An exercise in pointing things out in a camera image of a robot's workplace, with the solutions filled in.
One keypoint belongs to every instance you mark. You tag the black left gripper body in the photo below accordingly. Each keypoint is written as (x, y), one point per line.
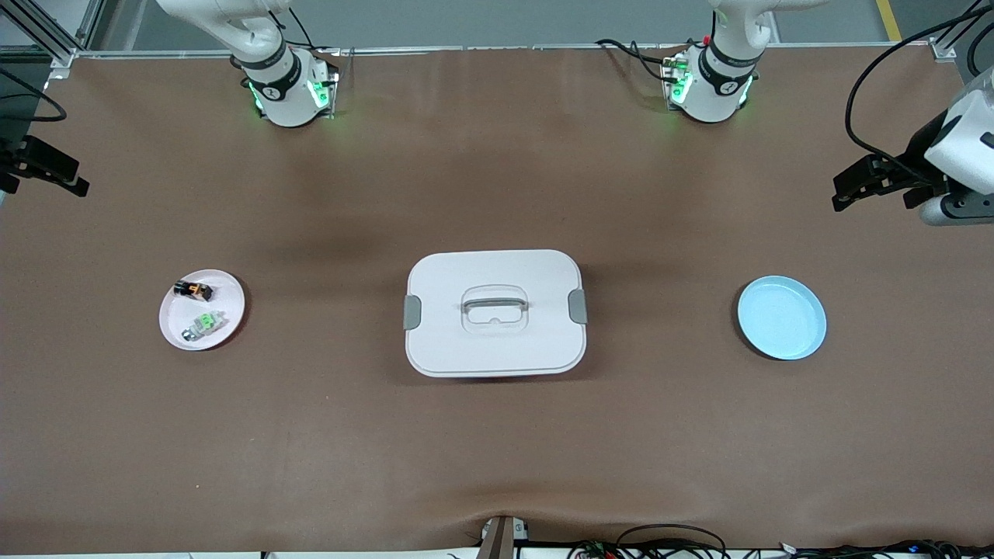
(917, 153)

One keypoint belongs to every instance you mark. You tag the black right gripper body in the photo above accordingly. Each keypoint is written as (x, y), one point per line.
(17, 154)

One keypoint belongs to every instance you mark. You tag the orange and black switch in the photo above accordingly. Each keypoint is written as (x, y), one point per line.
(194, 290)

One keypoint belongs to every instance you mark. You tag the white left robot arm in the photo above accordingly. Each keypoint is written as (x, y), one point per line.
(718, 85)

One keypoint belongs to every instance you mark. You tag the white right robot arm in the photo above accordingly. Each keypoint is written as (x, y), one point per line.
(283, 93)

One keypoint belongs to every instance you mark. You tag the grey box latch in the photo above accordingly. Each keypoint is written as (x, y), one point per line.
(412, 312)
(578, 306)

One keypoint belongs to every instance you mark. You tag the white lidded storage box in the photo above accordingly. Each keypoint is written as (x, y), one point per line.
(497, 353)

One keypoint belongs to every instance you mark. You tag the light blue round plate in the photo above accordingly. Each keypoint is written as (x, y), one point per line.
(780, 318)

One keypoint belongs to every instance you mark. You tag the pink round plate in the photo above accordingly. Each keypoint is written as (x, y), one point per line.
(221, 299)

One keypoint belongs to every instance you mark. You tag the aluminium frame post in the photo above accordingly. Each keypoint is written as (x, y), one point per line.
(46, 35)
(959, 35)

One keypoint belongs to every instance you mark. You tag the green and white switch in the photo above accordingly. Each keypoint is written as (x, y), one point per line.
(204, 324)

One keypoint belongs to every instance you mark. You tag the silver table edge rail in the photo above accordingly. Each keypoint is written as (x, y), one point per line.
(505, 49)

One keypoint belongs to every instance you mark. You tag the brown camera mount bracket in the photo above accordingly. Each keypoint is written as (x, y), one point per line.
(501, 539)

